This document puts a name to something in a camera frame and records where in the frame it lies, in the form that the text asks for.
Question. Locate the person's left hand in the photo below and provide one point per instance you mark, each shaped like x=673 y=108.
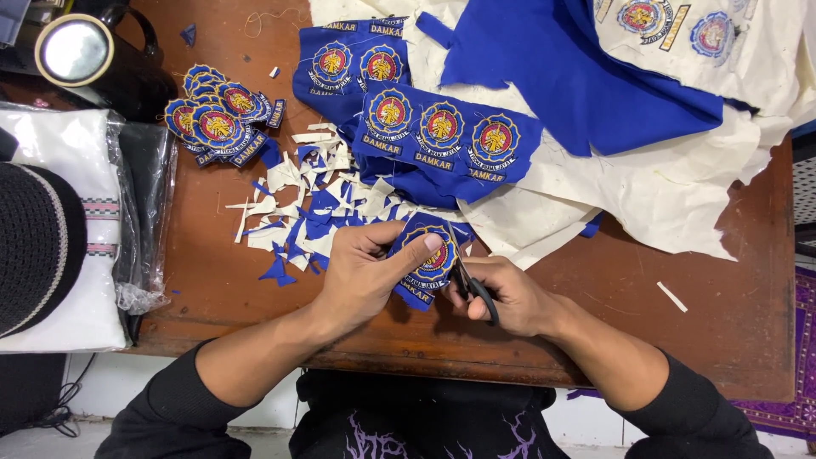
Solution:
x=357 y=280

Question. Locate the person's right hand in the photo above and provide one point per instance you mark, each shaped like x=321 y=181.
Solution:
x=516 y=299

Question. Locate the blue embroidered emblem patch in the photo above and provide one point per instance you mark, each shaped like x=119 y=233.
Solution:
x=428 y=268

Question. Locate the heap of blue white scraps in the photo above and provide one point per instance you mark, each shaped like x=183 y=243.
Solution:
x=306 y=204

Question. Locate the brown wooden table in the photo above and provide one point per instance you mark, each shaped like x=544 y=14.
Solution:
x=637 y=306

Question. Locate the person's black printed shirt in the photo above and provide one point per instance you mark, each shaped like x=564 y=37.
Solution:
x=421 y=421

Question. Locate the white paper strip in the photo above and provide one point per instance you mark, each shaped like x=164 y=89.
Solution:
x=672 y=296

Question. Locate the blue fabric with embroidered emblems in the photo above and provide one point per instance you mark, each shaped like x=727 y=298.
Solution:
x=414 y=121

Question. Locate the white backing fabric sheet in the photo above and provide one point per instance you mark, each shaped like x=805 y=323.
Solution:
x=637 y=172

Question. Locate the pile of cut emblem patches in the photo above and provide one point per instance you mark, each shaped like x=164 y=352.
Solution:
x=217 y=118

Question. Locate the black plastic packet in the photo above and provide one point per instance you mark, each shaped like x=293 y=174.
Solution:
x=150 y=191

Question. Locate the plain blue cloth sheet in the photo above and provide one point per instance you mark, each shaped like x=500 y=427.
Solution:
x=574 y=76

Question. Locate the loose beige thread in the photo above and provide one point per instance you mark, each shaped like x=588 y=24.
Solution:
x=268 y=19

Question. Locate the purple patterned rug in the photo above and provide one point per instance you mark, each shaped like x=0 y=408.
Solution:
x=787 y=382

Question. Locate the white garment in plastic bag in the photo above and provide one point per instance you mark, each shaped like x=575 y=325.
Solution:
x=70 y=229

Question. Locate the small blue fabric scrap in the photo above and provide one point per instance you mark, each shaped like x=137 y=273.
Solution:
x=188 y=34

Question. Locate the black knitted cap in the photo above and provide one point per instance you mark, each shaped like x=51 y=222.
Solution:
x=32 y=248

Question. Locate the black mug with shiny rim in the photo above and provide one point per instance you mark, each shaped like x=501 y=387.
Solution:
x=95 y=60

